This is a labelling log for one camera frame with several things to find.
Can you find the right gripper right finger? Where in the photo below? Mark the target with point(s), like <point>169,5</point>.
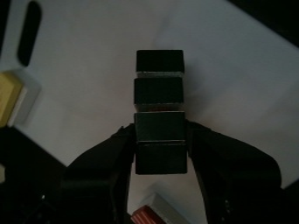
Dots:
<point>238,180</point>

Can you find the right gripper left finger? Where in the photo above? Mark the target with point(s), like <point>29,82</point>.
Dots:
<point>94,180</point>

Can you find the green sushi roll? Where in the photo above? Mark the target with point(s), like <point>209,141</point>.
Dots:
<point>161,128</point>

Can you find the white cutting board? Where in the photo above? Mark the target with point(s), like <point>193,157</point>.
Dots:
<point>98,73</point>

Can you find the white block under red block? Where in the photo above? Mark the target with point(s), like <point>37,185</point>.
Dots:
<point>170,208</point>

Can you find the white block under yellow block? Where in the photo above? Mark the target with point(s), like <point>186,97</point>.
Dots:
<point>30,96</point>

